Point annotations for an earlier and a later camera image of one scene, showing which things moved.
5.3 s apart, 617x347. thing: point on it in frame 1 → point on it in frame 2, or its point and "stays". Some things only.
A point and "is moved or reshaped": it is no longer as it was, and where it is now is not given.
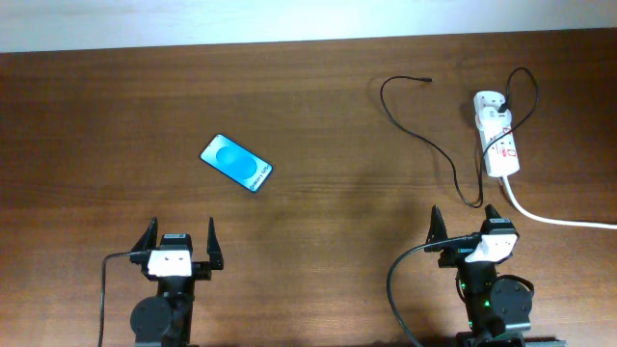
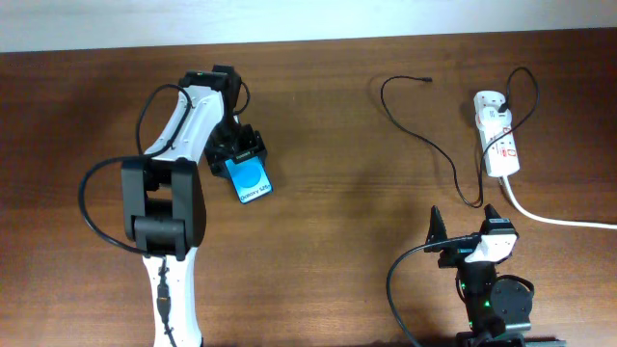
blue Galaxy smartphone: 236,162 is moved or reshaped
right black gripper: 456,254 stays
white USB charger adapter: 491,119 stays
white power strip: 499,146 stays
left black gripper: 201,269 → 216,162
